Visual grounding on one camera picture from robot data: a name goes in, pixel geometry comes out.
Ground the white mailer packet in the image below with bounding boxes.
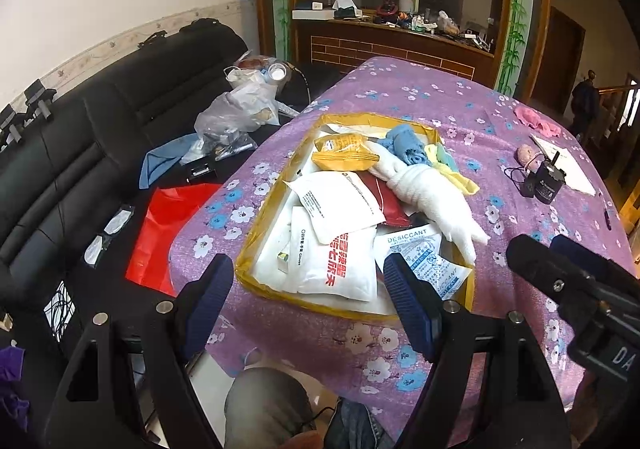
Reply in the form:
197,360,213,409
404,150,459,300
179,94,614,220
282,170,388,246

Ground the pink doll head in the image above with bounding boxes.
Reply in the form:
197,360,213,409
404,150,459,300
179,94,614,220
516,144,543,167

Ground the black leather sofa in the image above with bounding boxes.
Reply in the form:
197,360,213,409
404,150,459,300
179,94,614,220
0,19,341,449

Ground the white paper sheet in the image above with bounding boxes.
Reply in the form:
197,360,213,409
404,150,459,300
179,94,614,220
530,133,597,196

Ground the flat white box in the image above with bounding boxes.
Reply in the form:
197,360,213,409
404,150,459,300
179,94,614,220
292,2,335,21

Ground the small white packet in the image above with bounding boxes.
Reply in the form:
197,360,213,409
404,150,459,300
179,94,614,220
252,202,301,292

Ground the yellow snack packet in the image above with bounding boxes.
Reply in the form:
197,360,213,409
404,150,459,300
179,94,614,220
311,132,382,173

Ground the yellow cloth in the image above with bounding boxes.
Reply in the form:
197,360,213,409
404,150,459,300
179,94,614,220
425,143,480,195

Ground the red plastic bag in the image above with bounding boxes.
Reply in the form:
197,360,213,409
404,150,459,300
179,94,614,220
125,183,223,297

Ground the black electric motor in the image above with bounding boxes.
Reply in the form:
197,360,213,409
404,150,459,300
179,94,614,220
520,152,568,205

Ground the red pouch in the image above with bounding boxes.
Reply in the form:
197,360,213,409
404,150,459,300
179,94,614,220
362,169,413,226

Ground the purple floral tablecloth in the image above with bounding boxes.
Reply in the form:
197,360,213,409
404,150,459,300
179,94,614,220
170,56,640,449

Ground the white desiccant packet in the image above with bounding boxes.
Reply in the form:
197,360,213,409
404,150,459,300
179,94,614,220
374,224,473,302

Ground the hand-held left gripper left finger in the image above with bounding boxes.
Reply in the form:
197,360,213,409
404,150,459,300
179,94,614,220
37,253,235,449

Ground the blue denim cloth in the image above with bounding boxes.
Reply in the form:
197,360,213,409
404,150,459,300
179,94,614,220
325,399,396,449

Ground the brown wooden door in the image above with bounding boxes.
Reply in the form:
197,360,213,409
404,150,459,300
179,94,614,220
532,6,586,105

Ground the clear plastic bag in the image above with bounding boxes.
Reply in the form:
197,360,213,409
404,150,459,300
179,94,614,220
194,79,281,165

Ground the wooden glass cabinet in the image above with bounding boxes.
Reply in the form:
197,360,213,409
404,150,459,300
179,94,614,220
252,0,551,95

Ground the pink cloth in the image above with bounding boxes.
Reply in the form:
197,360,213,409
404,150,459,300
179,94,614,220
515,104,562,136

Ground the small black case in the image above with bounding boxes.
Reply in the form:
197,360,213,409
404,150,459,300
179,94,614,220
186,160,218,185

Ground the purple cloth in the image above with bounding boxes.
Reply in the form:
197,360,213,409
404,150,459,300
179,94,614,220
0,346,26,430

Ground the yellow-edged tray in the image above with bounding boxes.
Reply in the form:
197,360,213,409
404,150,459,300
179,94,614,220
235,113,476,325

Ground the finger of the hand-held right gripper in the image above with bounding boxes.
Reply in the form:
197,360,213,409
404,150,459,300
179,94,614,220
550,234,640,301
506,234,616,326

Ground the person's leg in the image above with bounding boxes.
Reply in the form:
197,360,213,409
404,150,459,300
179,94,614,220
223,366,326,449

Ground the tissue box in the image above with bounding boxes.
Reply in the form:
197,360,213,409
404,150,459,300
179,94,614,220
332,0,363,20

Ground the white towel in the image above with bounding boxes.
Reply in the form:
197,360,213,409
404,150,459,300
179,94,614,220
372,152,491,265

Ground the blue grey cloth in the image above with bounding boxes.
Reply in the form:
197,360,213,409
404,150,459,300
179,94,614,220
139,133,201,190

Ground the white packet with red print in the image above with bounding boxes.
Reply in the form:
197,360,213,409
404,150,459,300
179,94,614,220
290,206,378,302

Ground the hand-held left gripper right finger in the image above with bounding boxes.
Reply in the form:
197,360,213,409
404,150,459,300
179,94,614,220
382,251,573,449

